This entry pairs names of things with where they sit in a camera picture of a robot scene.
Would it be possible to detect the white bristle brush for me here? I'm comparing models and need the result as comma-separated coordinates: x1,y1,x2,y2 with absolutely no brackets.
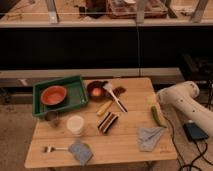
103,82,127,112

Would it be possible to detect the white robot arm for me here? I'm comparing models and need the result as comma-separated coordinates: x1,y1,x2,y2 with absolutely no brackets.
156,81,213,137

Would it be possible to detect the dark brown bowl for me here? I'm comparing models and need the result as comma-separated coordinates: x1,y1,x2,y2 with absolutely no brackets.
87,81,106,101

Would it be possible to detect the striped brown white block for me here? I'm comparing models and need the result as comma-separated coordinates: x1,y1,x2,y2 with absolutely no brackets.
98,112,119,134

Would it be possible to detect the green plastic tray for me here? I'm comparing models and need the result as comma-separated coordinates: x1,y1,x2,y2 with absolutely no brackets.
32,75,89,118

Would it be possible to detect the white plastic cup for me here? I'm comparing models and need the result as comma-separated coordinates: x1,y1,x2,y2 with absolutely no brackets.
66,115,85,136

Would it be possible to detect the orange bowl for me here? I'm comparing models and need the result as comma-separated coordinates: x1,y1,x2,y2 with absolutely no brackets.
40,85,67,106

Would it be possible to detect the small metal cup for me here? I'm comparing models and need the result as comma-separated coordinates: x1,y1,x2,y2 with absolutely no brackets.
45,111,59,127

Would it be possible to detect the grey cloth right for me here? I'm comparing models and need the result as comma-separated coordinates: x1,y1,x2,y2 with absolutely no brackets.
138,127,165,152

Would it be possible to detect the blue grey cloth left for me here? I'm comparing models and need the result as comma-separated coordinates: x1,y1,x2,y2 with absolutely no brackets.
68,139,93,166

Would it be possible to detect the metal fork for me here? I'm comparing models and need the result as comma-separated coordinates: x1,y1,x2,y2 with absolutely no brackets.
43,146,68,153

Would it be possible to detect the black foot pedal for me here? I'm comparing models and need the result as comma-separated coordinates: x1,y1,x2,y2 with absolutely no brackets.
183,123,209,141

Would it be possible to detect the yellow handled brown brush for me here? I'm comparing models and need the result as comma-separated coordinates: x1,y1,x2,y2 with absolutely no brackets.
97,86,126,116

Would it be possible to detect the black cable on floor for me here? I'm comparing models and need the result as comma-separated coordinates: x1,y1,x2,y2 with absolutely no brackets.
162,113,213,171

